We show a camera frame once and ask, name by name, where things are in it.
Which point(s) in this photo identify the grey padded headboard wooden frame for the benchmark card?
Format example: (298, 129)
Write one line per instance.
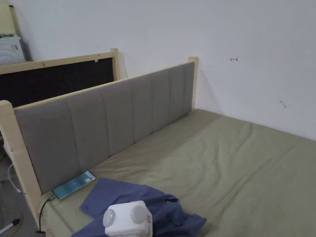
(98, 128)

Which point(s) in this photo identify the white washing machine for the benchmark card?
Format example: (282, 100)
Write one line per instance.
(12, 50)

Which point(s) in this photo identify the bed with olive green sheet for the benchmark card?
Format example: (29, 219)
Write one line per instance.
(222, 172)

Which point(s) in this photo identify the black panel wooden frame headboard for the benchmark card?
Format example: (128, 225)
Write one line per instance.
(49, 81)

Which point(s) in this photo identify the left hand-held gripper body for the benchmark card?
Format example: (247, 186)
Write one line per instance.
(123, 222)

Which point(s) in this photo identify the white stick with purple tip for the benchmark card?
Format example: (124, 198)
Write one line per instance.
(11, 223)

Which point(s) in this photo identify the dark blue shirt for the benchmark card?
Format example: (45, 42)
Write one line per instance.
(116, 192)

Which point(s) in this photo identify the smartphone with teal screen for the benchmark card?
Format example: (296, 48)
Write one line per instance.
(74, 185)

